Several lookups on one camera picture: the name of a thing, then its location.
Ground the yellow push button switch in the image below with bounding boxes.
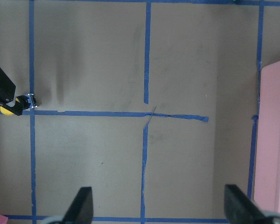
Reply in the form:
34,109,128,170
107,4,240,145
0,93,38,116

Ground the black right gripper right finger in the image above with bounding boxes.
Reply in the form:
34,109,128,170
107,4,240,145
224,184,266,224

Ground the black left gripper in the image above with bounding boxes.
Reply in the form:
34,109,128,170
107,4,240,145
0,67,22,116

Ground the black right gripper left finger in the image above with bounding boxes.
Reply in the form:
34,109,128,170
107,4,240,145
61,187,93,224

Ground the pink plastic bin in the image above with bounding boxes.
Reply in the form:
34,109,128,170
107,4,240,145
253,61,280,213

